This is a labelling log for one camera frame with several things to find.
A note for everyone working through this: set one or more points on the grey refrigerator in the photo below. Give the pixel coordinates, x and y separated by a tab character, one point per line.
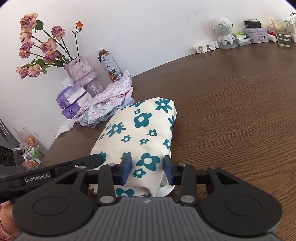
5	135

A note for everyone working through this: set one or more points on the square glass cup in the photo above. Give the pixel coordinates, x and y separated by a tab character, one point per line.
283	34

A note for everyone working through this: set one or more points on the cream dress with teal flowers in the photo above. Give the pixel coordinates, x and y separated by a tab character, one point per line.
138	139

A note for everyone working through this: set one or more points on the black charger adapter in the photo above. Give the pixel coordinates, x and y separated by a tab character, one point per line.
253	23

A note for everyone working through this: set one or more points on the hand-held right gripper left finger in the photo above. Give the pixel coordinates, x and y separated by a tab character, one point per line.
126	170

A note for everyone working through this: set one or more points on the crumpled white tissue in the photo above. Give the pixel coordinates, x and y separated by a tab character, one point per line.
64	129

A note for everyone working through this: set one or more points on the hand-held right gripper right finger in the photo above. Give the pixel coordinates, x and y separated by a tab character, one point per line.
168	171

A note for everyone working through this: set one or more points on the pink floral garment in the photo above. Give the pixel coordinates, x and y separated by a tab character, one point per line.
108	97

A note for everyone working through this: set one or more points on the green white small box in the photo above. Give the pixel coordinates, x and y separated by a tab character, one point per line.
239	35

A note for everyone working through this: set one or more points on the small green white boxes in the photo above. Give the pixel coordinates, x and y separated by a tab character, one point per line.
242	42

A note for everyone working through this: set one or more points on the dried rose bouquet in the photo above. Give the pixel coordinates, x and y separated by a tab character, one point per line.
44	46

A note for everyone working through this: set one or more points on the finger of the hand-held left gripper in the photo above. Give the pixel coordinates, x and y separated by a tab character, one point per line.
90	160

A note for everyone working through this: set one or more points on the white plastic clips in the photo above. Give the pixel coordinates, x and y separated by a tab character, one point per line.
205	47

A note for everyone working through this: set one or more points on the white robot-shaped speaker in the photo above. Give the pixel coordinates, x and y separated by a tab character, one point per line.
222	26

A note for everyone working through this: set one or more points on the plastic tea bottle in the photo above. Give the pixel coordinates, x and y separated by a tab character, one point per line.
109	63

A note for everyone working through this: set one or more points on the red white tube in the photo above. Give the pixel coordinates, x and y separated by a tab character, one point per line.
271	38

